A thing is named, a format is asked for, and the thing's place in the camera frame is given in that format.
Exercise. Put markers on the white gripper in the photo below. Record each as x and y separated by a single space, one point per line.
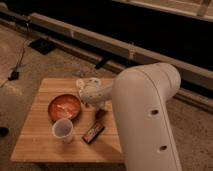
98 105

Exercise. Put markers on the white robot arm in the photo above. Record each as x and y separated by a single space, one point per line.
138 95

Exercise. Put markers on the orange ceramic bowl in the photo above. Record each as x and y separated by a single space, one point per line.
64 106

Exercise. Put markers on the black candy bar package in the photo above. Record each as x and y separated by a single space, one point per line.
93 132

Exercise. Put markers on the wooden table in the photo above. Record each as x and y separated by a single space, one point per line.
44 141

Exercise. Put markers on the black floor plate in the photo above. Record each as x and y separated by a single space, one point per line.
43 46

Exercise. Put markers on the black power adapter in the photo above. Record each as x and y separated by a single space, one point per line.
13 76

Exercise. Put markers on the dark object at left edge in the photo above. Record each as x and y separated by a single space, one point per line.
4 131

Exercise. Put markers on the long metal rail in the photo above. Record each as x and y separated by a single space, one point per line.
192 74

